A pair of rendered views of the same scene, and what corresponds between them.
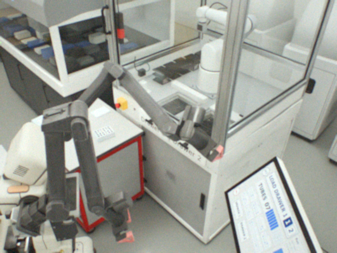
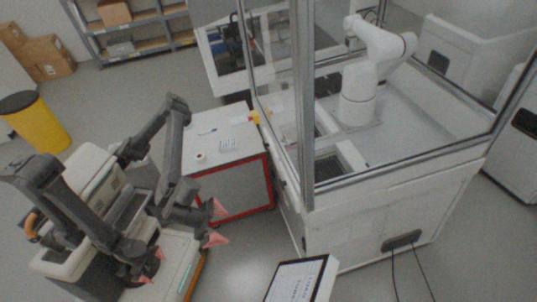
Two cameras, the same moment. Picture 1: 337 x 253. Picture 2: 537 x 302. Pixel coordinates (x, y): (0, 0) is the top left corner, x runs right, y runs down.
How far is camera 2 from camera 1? 82 cm
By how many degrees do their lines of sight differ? 26
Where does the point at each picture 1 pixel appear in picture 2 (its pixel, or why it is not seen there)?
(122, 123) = (252, 137)
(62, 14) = (208, 15)
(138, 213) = (263, 224)
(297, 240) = not seen: outside the picture
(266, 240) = not seen: outside the picture
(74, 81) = (226, 84)
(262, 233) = not seen: outside the picture
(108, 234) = (228, 235)
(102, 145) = (221, 157)
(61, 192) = (63, 227)
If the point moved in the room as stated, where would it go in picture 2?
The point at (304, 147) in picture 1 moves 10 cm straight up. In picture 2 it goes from (509, 210) to (516, 202)
